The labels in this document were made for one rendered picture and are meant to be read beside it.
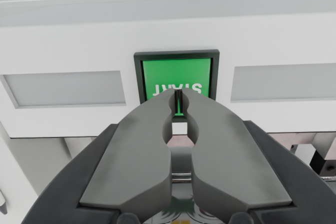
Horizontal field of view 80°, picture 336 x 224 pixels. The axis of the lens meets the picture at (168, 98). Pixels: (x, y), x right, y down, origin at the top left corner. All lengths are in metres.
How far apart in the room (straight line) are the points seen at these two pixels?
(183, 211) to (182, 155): 0.09
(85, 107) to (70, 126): 0.03
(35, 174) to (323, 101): 0.27
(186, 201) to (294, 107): 0.24
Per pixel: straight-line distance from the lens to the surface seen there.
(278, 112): 0.18
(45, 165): 0.28
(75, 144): 0.28
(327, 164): 0.35
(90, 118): 0.18
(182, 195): 0.35
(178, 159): 0.40
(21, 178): 0.26
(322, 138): 0.33
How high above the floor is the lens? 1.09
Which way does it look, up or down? 59 degrees down
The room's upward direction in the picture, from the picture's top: 177 degrees counter-clockwise
